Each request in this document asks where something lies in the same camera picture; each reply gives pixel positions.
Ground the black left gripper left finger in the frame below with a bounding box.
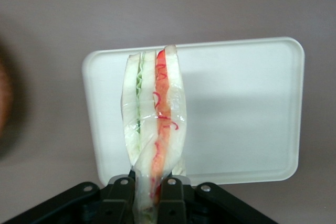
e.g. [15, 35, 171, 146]
[0, 176, 138, 224]

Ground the round brown wicker basket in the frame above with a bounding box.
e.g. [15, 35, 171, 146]
[0, 37, 15, 156]

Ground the triangle sandwich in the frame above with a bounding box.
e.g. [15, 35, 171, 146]
[120, 45, 187, 224]

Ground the cream plastic serving tray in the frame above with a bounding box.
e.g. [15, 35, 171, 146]
[81, 37, 306, 186]

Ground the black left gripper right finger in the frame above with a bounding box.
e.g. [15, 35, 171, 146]
[156, 177, 279, 224]

